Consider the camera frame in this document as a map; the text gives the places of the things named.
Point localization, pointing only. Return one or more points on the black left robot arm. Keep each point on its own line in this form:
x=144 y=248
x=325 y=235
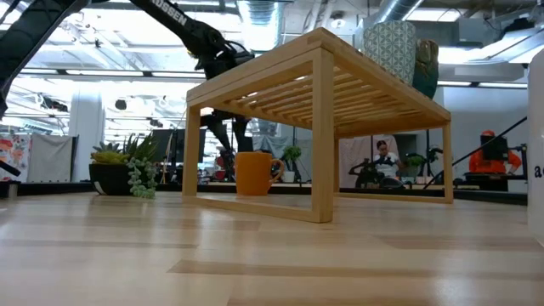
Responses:
x=25 y=34

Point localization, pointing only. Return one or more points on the dark olive glazed mug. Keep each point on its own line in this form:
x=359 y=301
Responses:
x=426 y=68

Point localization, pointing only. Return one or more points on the black background robot arm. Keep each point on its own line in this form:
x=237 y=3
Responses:
x=365 y=174

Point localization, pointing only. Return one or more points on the black metal bracket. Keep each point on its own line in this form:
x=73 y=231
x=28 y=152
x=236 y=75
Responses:
x=8 y=189

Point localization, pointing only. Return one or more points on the black monitor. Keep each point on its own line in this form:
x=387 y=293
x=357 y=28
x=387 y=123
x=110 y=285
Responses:
x=163 y=144

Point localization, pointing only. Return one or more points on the black aluminium table frame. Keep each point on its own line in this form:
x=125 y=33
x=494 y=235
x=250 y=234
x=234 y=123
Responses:
x=489 y=196

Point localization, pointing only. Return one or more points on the succulent plant in black pot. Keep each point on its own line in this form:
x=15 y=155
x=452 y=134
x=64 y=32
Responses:
x=110 y=178

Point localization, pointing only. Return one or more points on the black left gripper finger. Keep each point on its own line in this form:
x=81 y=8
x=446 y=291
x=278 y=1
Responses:
x=217 y=129
x=242 y=136

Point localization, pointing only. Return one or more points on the grey hanging cloth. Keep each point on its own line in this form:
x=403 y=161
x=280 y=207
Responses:
x=51 y=157

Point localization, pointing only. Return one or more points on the tall teal patterned mug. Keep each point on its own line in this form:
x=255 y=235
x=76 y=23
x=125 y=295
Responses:
x=389 y=51

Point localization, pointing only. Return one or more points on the white mug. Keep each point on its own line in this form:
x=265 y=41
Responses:
x=536 y=127

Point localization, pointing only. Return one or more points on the person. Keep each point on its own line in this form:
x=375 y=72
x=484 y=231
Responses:
x=387 y=163
x=478 y=163

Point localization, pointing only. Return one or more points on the small plant in white pot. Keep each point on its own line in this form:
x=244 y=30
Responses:
x=290 y=154

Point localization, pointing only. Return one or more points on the small green background plant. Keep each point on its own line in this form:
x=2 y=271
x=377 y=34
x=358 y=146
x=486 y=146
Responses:
x=414 y=161

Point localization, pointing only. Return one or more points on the black diagonal strut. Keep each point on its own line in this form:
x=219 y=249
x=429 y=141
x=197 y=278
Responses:
x=459 y=163

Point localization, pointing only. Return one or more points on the floral hanging cloth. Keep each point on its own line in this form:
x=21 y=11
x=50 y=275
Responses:
x=13 y=153

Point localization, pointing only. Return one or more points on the orange mug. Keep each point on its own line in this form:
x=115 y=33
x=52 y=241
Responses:
x=253 y=174

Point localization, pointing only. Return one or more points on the slatted wooden rack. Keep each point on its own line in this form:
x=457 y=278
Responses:
x=323 y=127

